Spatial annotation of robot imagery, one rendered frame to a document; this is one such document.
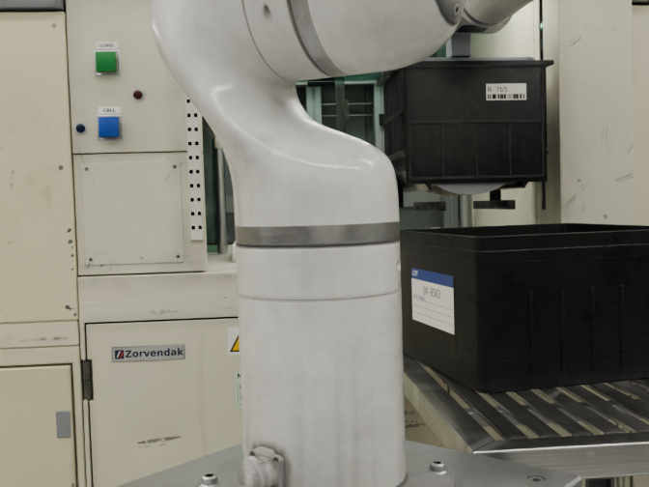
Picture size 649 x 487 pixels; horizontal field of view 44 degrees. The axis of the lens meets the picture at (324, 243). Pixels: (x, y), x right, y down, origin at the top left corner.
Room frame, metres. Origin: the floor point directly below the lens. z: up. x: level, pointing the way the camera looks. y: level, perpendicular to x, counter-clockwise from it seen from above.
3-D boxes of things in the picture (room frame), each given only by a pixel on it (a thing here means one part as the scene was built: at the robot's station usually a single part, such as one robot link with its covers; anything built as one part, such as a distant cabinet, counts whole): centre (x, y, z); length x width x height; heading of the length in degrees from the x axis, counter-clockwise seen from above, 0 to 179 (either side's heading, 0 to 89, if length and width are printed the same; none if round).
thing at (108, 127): (1.25, 0.33, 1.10); 0.03 x 0.02 x 0.03; 95
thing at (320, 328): (0.58, 0.00, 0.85); 0.19 x 0.19 x 0.18
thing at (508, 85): (1.28, -0.22, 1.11); 0.24 x 0.20 x 0.32; 94
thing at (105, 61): (1.25, 0.33, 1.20); 0.03 x 0.02 x 0.03; 95
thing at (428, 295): (1.03, -0.27, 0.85); 0.28 x 0.28 x 0.17; 14
